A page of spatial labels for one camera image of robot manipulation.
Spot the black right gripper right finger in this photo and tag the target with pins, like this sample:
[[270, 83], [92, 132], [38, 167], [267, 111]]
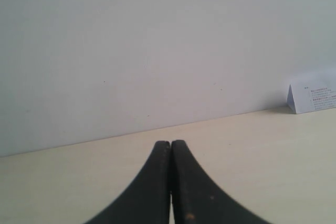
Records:
[[196, 198]]

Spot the folded white paper card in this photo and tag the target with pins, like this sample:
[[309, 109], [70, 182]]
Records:
[[312, 91]]

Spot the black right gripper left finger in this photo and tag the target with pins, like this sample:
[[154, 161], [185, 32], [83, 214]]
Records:
[[147, 198]]

